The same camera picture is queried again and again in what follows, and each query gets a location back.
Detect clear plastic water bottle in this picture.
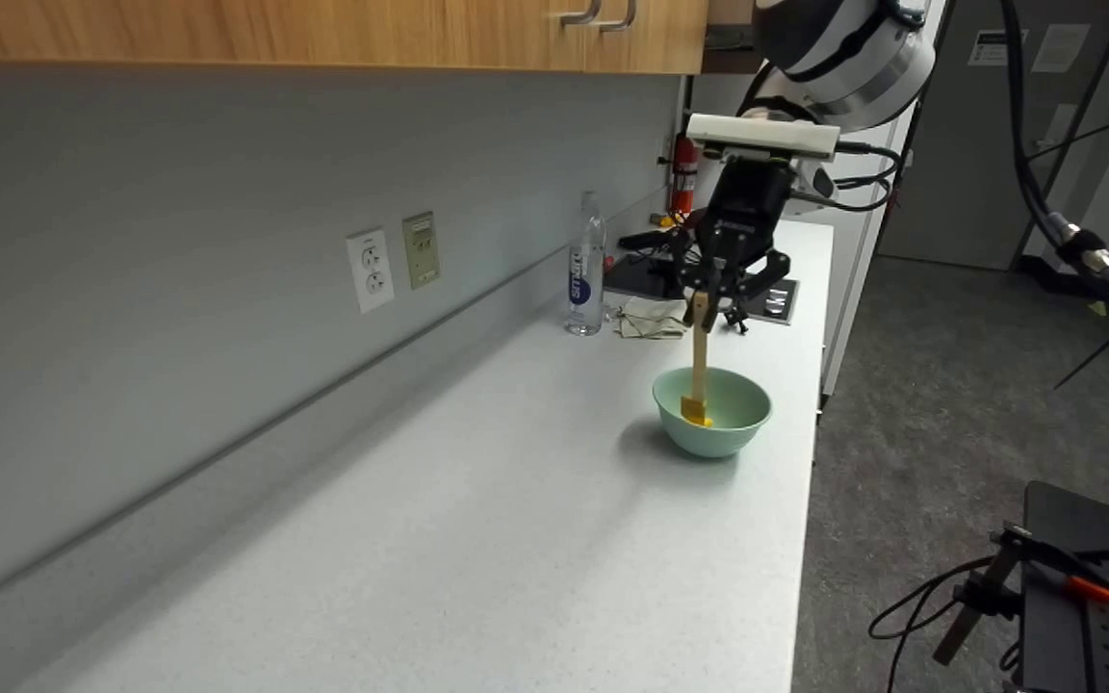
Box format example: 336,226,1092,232
567,194,605,335

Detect orange handled clamp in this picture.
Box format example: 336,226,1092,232
998,527,1109,603

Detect red fire extinguisher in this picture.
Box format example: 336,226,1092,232
663,131,699,221

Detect beige wall switch plate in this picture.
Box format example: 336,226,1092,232
405,212,437,285

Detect black cooktop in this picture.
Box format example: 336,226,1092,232
605,232,766,317

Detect wooden upper cabinet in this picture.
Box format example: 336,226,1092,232
0,0,707,72

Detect wooden ladle yellow head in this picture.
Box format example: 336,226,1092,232
681,291,712,429

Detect black perforated side table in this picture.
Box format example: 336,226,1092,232
1019,481,1109,693

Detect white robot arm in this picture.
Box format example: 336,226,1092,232
673,0,937,330

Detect black floor cables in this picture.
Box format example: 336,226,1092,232
865,554,1029,693

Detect white wall outlet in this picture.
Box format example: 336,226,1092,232
346,232,397,312

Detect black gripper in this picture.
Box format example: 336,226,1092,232
685,159,794,330

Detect mint green bowl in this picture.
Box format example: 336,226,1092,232
652,366,775,457

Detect crumpled beige cloth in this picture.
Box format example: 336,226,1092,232
614,296,685,337

